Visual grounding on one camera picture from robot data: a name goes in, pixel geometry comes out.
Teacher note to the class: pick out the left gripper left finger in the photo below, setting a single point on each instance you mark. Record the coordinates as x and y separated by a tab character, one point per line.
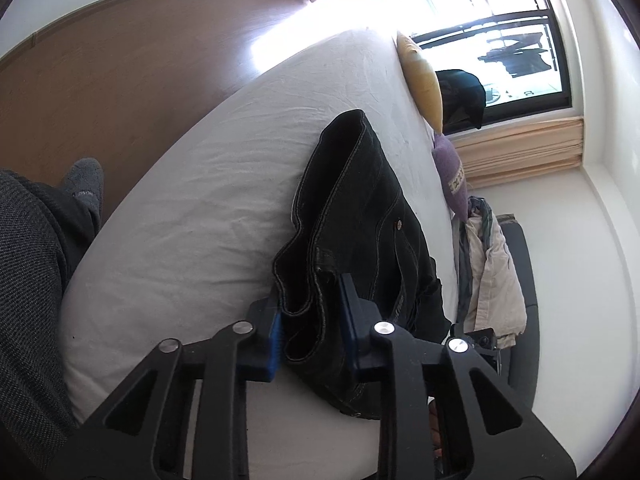
183	405

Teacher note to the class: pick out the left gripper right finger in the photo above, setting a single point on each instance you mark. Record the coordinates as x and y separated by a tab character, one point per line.
487	432

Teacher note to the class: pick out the black denim pants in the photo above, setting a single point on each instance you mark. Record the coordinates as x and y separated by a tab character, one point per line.
351	216

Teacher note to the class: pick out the person right hand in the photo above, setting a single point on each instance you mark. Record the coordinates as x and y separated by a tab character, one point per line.
435	432

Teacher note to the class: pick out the beige grey folded duvet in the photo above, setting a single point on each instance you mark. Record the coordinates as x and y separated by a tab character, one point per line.
489	292

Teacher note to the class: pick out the purple patterned pillow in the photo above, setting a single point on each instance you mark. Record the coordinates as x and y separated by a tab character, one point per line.
451	172

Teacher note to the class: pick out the right beige curtain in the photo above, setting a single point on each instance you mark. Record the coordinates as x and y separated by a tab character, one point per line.
512	153

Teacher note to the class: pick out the white bed mattress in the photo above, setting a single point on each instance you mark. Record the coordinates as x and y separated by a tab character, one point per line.
190	247

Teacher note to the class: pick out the person leg dark trousers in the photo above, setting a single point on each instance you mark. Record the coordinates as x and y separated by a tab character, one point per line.
45	232

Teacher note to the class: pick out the black clothes on chair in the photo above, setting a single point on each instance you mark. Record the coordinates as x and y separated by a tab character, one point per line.
463	100

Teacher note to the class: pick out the grey socked foot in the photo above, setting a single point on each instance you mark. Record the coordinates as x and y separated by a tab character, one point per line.
85	182

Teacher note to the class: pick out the yellow pillow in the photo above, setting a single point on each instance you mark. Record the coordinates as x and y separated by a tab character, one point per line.
422	82

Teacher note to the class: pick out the hanging dark clothes outside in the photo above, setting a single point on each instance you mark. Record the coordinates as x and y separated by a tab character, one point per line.
521	56

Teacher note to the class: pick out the black sliding door frame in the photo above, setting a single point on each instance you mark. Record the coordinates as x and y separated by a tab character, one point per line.
456	32

